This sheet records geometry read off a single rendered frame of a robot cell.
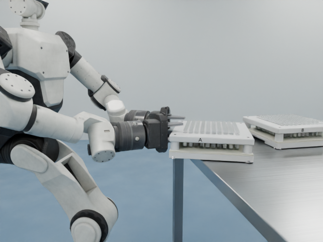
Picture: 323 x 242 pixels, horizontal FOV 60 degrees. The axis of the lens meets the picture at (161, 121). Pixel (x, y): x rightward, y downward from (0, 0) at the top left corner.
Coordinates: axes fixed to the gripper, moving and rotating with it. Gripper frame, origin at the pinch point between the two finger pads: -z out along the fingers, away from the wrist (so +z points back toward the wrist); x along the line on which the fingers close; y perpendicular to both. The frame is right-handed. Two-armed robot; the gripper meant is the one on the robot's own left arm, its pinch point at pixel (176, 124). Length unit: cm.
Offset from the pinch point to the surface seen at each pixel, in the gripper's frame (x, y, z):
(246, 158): 5.7, 14.6, -24.8
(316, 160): 6.9, 6.1, -44.6
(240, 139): 0.0, 14.8, -22.8
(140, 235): 96, -69, 44
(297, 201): 7, 36, -35
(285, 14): -102, -397, -67
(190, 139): 0.9, 16.9, -8.6
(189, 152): 4.8, 16.8, -8.5
